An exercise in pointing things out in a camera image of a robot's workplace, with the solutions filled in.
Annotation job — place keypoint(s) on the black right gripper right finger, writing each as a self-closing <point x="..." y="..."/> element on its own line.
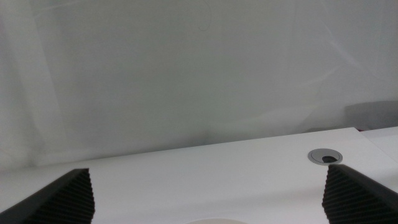
<point x="357" y="199"/>

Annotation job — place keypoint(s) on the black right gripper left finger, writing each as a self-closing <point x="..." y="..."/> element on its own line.
<point x="56" y="202"/>

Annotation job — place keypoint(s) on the dark grey background object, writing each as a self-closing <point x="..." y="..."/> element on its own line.
<point x="373" y="115"/>

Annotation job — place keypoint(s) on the cream shallow bowl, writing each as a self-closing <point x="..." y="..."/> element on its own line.
<point x="216" y="221"/>

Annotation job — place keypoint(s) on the white backdrop curtain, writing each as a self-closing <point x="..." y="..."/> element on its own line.
<point x="186" y="77"/>

